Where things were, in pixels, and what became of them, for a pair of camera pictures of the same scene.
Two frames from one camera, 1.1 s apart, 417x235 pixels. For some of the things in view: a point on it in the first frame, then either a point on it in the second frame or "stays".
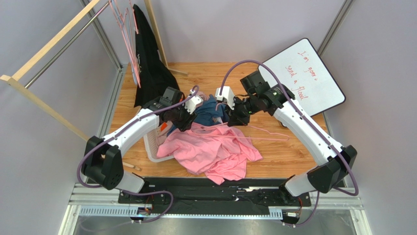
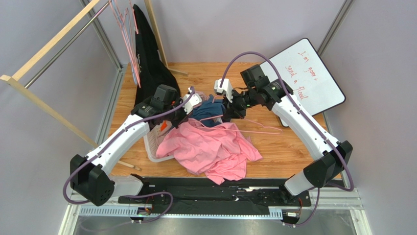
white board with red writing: (309, 82) stays
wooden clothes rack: (10, 79) stays
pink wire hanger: (241, 137) → (280, 131)
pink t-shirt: (220, 152) stays
